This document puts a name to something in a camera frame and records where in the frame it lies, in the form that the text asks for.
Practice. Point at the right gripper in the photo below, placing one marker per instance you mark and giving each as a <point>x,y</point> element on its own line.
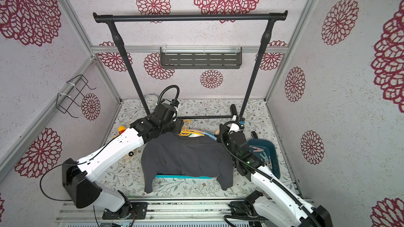
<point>225,132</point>

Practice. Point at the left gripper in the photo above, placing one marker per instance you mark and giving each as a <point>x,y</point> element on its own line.
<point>179,125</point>

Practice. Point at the yellow plastic hanger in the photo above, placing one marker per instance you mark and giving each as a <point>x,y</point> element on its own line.
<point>187,132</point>

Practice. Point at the dark grey t-shirt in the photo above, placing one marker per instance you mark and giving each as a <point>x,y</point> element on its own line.
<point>172,154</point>

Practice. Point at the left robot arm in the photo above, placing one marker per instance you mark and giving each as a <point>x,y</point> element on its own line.
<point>79,178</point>

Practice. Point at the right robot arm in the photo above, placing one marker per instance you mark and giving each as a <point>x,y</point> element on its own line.
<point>256,160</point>

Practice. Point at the colourful clothespins pile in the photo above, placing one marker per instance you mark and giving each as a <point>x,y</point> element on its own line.
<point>266,154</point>

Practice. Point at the light blue garment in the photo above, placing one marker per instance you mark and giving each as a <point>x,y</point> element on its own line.
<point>210,135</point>

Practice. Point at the white alarm clock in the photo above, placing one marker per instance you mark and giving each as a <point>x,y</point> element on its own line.
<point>152,97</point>

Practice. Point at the dark teal clothespin bin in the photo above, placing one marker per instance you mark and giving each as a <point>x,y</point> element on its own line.
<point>260,142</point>

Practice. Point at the yellow plush toy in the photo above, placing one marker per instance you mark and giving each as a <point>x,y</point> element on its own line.
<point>121,129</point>

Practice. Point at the teal laundry basket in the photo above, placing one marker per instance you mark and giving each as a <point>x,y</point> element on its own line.
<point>172,176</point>

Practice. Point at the black clothes rack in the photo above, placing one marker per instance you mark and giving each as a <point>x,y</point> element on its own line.
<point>110,20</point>

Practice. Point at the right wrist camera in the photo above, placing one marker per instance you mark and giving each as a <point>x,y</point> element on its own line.
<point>238,124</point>

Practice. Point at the black wall shelf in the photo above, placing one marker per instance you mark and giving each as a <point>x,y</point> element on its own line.
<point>201,58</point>

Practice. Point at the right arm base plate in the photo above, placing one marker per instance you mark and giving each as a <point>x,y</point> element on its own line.
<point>243,210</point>

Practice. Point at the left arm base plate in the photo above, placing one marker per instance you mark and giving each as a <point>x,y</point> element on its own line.
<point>137,210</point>

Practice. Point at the black wire wall basket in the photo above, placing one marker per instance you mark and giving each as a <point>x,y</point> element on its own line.
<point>64,101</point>

